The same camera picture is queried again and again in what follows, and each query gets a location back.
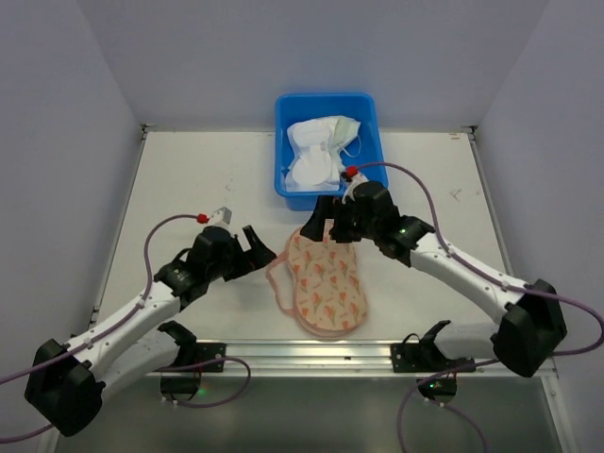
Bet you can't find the floral mesh laundry bag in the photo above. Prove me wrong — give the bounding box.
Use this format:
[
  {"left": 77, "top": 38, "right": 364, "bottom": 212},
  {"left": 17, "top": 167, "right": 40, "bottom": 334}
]
[{"left": 265, "top": 221, "right": 369, "bottom": 339}]

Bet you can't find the light green bra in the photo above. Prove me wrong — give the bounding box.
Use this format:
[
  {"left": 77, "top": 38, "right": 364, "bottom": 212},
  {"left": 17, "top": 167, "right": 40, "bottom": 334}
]
[{"left": 330, "top": 116, "right": 362, "bottom": 158}]

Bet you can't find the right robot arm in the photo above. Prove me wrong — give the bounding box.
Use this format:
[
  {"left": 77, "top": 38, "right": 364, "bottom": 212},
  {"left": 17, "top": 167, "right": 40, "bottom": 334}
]
[{"left": 301, "top": 181, "right": 567, "bottom": 378}]

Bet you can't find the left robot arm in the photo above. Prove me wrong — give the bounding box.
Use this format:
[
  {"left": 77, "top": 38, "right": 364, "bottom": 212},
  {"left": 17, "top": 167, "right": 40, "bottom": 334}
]
[{"left": 25, "top": 226, "right": 276, "bottom": 437}]

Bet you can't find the blue plastic bin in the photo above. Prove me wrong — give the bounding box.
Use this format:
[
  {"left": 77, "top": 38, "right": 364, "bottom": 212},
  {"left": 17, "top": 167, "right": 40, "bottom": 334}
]
[{"left": 273, "top": 92, "right": 390, "bottom": 211}]

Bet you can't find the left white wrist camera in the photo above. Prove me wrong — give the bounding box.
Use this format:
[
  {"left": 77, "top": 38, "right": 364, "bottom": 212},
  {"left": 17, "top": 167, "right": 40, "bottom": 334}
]
[{"left": 196, "top": 207, "right": 232, "bottom": 230}]

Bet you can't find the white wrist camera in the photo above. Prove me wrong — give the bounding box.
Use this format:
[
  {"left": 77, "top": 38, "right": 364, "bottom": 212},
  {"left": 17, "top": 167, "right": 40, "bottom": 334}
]
[
  {"left": 341, "top": 165, "right": 369, "bottom": 204},
  {"left": 196, "top": 207, "right": 232, "bottom": 230}
]

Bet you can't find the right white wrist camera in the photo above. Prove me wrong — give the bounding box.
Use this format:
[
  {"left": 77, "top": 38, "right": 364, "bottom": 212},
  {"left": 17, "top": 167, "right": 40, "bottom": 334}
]
[{"left": 341, "top": 165, "right": 369, "bottom": 204}]

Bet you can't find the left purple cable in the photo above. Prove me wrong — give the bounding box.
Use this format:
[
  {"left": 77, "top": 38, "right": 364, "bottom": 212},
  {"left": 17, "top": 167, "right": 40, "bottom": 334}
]
[{"left": 0, "top": 212, "right": 252, "bottom": 443}]

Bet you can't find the purple cable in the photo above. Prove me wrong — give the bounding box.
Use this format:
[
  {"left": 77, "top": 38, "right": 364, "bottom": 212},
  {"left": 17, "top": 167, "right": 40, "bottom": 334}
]
[
  {"left": 353, "top": 161, "right": 604, "bottom": 453},
  {"left": 0, "top": 212, "right": 252, "bottom": 443}
]

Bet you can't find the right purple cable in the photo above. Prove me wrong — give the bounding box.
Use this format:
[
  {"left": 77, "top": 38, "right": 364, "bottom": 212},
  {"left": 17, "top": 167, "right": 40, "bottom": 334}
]
[{"left": 353, "top": 161, "right": 604, "bottom": 453}]

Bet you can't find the aluminium mounting rail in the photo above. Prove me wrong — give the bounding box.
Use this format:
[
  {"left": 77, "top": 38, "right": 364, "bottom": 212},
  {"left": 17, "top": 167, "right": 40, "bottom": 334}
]
[{"left": 141, "top": 340, "right": 558, "bottom": 378}]

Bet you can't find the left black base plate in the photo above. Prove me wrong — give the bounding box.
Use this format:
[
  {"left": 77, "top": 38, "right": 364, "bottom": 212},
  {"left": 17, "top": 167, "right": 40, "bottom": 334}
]
[{"left": 159, "top": 342, "right": 227, "bottom": 402}]

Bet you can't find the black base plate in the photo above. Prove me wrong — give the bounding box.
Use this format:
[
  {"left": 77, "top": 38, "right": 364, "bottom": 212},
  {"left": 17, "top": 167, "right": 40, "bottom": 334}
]
[
  {"left": 390, "top": 320, "right": 476, "bottom": 404},
  {"left": 159, "top": 342, "right": 227, "bottom": 402}
]

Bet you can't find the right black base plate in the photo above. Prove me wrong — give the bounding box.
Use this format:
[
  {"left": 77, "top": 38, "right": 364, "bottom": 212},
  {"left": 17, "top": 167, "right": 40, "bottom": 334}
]
[{"left": 390, "top": 320, "right": 476, "bottom": 404}]

